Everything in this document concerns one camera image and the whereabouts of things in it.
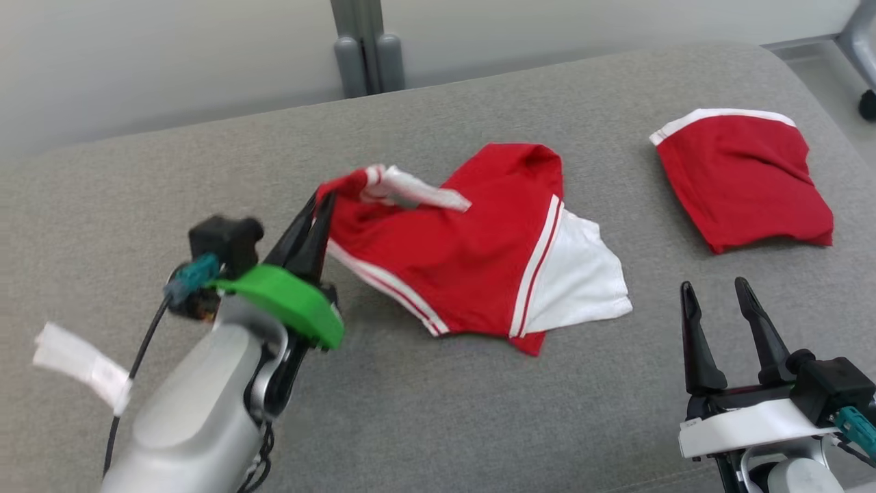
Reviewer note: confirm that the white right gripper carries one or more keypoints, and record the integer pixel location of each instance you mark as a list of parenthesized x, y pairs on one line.
[(746, 424)]

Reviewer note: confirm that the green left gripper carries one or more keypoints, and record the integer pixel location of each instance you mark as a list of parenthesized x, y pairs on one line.
[(287, 301)]

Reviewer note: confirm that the plain red white-trimmed garment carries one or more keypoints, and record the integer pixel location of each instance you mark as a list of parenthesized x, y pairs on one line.
[(746, 185)]

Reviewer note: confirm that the red white striped lettered shorts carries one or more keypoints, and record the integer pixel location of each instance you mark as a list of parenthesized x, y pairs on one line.
[(465, 260)]

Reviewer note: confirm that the grey chair leg with caster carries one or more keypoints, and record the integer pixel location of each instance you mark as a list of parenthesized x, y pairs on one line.
[(864, 41)]

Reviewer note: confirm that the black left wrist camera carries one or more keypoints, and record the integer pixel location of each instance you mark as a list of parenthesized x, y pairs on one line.
[(226, 239)]

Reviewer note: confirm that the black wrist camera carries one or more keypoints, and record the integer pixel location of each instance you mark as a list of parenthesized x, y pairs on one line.
[(226, 239), (831, 383)]

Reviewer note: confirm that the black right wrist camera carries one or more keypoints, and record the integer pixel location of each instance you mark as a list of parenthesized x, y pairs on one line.
[(831, 383)]

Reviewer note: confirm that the teal left camera connector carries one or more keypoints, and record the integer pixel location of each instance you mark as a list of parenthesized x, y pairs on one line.
[(191, 277)]

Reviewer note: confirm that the teal camera connector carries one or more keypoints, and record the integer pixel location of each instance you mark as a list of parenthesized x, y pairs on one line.
[(855, 428), (191, 277)]

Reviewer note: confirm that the teal right camera connector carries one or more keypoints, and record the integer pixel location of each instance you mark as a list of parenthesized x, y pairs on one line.
[(855, 428)]

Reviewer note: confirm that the grey metal partition post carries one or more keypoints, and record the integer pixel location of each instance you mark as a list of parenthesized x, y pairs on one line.
[(369, 48)]

